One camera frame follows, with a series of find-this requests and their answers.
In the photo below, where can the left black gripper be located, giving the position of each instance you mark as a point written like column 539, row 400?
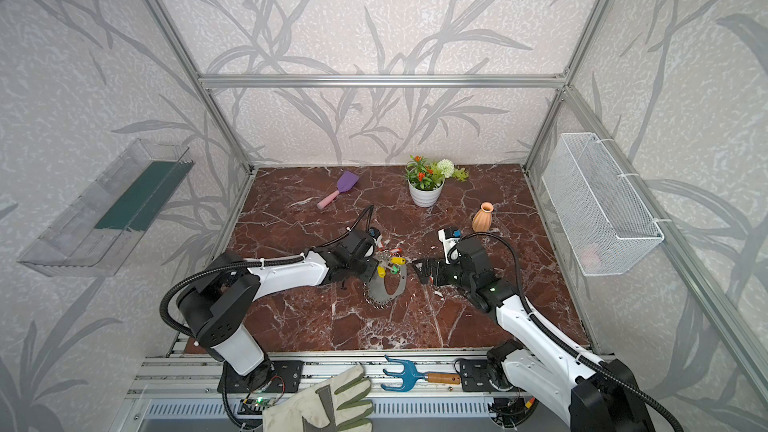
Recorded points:
column 369, row 261

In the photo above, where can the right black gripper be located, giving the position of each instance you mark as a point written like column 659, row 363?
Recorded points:
column 437, row 273

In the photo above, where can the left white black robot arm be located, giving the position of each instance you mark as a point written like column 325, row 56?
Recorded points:
column 210, row 306

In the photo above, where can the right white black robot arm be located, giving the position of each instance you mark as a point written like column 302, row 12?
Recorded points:
column 587, row 392

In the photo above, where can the small terracotta vase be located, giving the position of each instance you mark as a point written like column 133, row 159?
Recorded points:
column 483, row 218

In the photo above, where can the purple pink toy spatula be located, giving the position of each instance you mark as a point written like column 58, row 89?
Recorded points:
column 344, row 184

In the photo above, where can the white pot with flowers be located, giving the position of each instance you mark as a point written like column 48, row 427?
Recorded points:
column 426, row 178

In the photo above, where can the blue garden hand fork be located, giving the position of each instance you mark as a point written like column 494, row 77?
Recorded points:
column 409, row 376

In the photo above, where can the white green work glove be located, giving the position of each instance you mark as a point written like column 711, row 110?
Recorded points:
column 338, row 404

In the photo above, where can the green circuit board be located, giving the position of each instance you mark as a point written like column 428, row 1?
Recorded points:
column 256, row 405

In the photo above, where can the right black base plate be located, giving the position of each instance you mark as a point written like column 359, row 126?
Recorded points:
column 474, row 375

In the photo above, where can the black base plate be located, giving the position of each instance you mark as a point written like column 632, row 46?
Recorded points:
column 282, row 376
column 474, row 375

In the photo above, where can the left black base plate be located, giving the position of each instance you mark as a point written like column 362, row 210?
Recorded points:
column 282, row 376

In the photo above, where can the white wire mesh basket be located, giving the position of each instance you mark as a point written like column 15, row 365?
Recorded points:
column 608, row 226

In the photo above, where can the clear plastic wall tray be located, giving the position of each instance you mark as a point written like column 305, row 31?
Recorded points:
column 95, row 235

